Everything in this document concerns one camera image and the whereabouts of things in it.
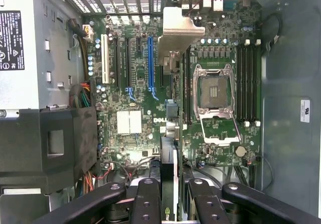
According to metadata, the silver coin battery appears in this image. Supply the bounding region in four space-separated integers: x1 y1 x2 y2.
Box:
234 145 248 158

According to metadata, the metal socket cover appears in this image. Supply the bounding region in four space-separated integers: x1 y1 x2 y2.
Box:
199 108 243 147

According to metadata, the white chipset heat sink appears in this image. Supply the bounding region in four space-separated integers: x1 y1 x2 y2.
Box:
116 110 142 135

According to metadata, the green motherboard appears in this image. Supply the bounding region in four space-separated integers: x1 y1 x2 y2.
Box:
94 0 263 184

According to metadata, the CPU socket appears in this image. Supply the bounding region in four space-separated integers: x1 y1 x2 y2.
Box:
193 63 238 114

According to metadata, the black RAM slot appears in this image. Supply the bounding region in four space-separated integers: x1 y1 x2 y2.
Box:
247 39 253 127
237 39 242 127
242 39 248 127
253 39 259 127

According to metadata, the black plastic shroud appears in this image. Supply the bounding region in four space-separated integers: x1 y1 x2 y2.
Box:
0 105 98 194

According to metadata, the blue expansion slot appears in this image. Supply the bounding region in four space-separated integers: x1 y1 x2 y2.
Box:
147 36 154 89

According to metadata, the long black expansion slot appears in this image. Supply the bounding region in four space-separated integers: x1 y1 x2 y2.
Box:
124 37 131 88
112 37 120 88

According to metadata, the white expansion slot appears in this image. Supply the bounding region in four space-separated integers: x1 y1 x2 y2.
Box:
101 34 110 84

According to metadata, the open grey PC case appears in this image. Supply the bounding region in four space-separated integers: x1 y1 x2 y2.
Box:
0 0 321 224

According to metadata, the grey power supply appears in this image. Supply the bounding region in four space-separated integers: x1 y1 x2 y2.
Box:
0 0 84 110

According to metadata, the coloured wire bundle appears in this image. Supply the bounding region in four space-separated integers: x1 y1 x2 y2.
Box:
69 82 92 108

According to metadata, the yellow black power cable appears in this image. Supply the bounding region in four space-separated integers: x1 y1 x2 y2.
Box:
67 18 95 68

